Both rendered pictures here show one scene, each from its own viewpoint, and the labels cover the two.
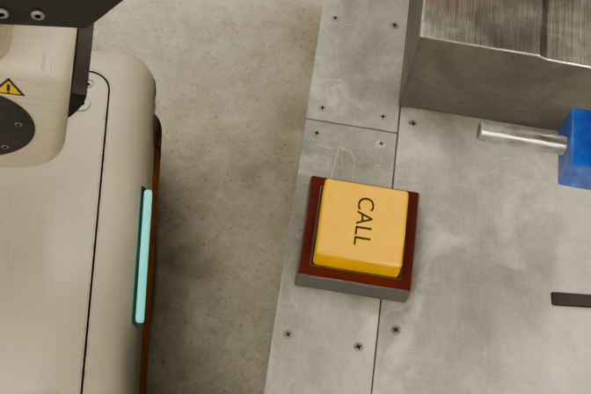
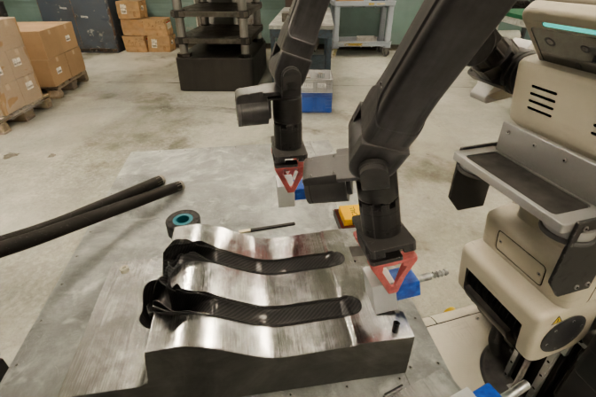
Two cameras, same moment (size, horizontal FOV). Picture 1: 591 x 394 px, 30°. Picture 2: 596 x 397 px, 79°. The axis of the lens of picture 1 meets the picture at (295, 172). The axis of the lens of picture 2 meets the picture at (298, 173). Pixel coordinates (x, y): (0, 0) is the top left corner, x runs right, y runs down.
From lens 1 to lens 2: 1.11 m
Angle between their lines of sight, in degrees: 90
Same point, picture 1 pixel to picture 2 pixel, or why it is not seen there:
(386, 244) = (344, 208)
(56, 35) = (476, 251)
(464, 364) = (313, 208)
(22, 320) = (452, 366)
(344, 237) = (356, 207)
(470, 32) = (347, 231)
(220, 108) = not seen: outside the picture
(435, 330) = (323, 212)
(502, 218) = not seen: hidden behind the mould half
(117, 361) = not seen: hidden behind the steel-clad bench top
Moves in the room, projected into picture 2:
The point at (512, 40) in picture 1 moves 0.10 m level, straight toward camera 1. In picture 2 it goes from (333, 232) to (335, 204)
